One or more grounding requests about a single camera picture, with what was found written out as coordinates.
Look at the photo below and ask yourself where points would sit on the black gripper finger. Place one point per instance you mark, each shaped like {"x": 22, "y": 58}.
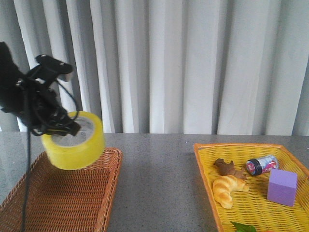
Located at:
{"x": 72, "y": 128}

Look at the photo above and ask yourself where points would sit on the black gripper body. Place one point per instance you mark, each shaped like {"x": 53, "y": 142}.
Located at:
{"x": 39, "y": 110}

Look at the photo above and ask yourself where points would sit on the yellow tape roll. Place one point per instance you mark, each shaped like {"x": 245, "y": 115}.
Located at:
{"x": 75, "y": 152}

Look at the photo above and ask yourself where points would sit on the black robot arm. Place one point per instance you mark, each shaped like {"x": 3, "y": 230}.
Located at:
{"x": 9, "y": 74}

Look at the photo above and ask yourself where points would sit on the brown wicker basket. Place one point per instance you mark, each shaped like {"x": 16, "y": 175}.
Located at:
{"x": 72, "y": 201}

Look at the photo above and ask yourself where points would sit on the brown toy dinosaur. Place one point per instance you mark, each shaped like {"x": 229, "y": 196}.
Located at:
{"x": 229, "y": 169}

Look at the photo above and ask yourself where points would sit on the toy croissant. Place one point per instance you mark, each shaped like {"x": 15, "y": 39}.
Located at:
{"x": 224, "y": 185}

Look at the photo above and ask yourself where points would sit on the white pleated curtain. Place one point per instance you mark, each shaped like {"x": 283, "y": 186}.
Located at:
{"x": 228, "y": 67}

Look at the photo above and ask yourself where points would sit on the small printed jar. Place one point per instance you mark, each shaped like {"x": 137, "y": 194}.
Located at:
{"x": 258, "y": 166}

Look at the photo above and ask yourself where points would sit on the orange toy carrot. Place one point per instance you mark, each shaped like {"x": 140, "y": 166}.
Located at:
{"x": 243, "y": 227}

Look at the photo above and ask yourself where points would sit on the yellow woven basket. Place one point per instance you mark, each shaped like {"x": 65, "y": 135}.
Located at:
{"x": 253, "y": 208}

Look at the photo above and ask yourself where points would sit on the purple foam cube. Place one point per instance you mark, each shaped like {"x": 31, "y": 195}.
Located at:
{"x": 282, "y": 186}

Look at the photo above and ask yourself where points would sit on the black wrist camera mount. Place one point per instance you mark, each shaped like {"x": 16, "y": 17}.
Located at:
{"x": 49, "y": 70}

